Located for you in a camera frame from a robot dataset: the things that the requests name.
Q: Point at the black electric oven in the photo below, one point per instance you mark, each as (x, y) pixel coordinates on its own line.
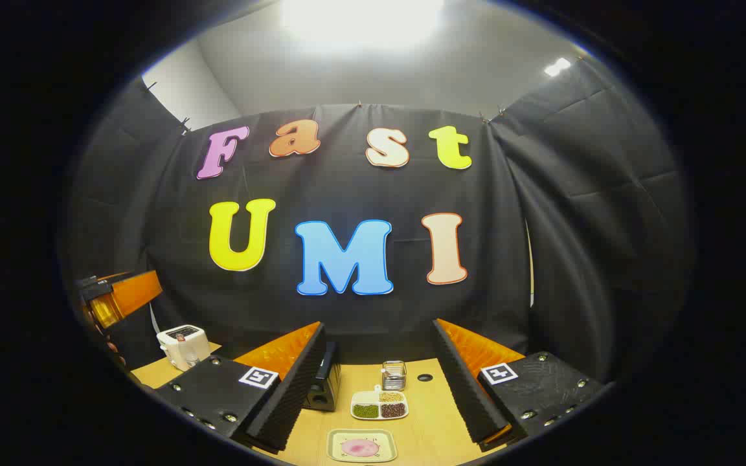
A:
(324, 382)

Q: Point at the large ceiling light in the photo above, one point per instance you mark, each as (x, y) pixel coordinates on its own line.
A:
(360, 19)

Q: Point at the pink meat slice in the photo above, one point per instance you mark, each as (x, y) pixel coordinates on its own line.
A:
(360, 448)

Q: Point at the clear plastic bottle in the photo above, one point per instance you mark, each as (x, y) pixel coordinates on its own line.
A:
(192, 358)

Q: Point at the white toaster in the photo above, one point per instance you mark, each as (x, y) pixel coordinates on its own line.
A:
(175, 346)

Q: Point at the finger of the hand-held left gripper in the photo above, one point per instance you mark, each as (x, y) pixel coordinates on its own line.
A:
(136, 291)

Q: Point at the small ceiling light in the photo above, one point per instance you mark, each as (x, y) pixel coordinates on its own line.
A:
(557, 66)

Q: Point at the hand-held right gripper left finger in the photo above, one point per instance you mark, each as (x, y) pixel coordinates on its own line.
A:
(292, 388)

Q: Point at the white divided bean dish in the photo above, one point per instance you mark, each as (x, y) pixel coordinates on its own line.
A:
(379, 405)

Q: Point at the cream square plate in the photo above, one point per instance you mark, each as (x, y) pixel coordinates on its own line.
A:
(337, 453)

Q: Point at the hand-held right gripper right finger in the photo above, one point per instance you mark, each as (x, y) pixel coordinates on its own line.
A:
(467, 388)

